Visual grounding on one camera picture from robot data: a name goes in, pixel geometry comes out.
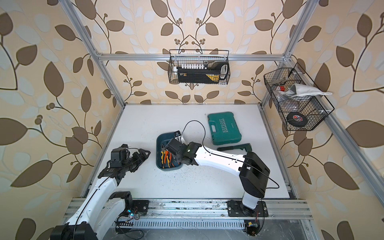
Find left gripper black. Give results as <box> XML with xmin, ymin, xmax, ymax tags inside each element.
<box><xmin>122</xmin><ymin>148</ymin><xmax>152</xmax><ymax>173</ymax></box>

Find orange handled pliers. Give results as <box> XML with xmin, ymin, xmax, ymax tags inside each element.
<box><xmin>165</xmin><ymin>151</ymin><xmax>173</xmax><ymax>168</ymax></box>

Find yellow black combination pliers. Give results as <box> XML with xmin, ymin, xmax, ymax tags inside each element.
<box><xmin>161</xmin><ymin>151</ymin><xmax>166</xmax><ymax>169</ymax></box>

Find teal plastic storage box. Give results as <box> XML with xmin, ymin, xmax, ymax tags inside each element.
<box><xmin>156</xmin><ymin>131</ymin><xmax>183</xmax><ymax>171</ymax></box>

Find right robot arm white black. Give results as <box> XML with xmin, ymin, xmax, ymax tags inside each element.
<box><xmin>165</xmin><ymin>139</ymin><xmax>270</xmax><ymax>210</ymax></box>

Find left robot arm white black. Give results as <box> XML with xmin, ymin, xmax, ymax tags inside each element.
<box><xmin>50</xmin><ymin>145</ymin><xmax>151</xmax><ymax>240</ymax></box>

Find black yellow tool box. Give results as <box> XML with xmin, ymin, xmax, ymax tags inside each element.
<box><xmin>176</xmin><ymin>62</ymin><xmax>230</xmax><ymax>84</ymax></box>

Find green tool case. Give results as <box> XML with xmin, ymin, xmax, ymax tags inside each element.
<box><xmin>207</xmin><ymin>112</ymin><xmax>242</xmax><ymax>146</ymax></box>

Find black red wheel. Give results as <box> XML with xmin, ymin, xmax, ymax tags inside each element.
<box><xmin>287</xmin><ymin>112</ymin><xmax>308</xmax><ymax>128</ymax></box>

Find grey cloth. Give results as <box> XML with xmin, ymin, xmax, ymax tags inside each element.
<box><xmin>284</xmin><ymin>84</ymin><xmax>332</xmax><ymax>97</ymax></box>

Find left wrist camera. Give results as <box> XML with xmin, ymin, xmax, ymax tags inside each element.
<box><xmin>109</xmin><ymin>144</ymin><xmax>130</xmax><ymax>168</ymax></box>

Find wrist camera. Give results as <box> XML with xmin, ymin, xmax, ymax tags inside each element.
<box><xmin>174</xmin><ymin>131</ymin><xmax>186</xmax><ymax>144</ymax></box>
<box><xmin>109</xmin><ymin>144</ymin><xmax>130</xmax><ymax>168</ymax></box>

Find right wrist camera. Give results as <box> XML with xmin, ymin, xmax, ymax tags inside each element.
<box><xmin>174</xmin><ymin>131</ymin><xmax>186</xmax><ymax>144</ymax></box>

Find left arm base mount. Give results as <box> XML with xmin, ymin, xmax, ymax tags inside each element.
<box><xmin>119</xmin><ymin>200</ymin><xmax>150</xmax><ymax>217</ymax></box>

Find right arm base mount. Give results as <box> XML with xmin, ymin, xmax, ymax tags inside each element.
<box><xmin>227</xmin><ymin>200</ymin><xmax>269</xmax><ymax>218</ymax></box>

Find back wire basket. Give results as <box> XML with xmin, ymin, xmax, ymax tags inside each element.
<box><xmin>168</xmin><ymin>49</ymin><xmax>230</xmax><ymax>85</ymax></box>

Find wire basket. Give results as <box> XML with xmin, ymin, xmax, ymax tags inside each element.
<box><xmin>168</xmin><ymin>49</ymin><xmax>230</xmax><ymax>85</ymax></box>
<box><xmin>264</xmin><ymin>63</ymin><xmax>335</xmax><ymax>131</ymax></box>

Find right wire basket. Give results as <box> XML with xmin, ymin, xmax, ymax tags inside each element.
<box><xmin>264</xmin><ymin>63</ymin><xmax>335</xmax><ymax>131</ymax></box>

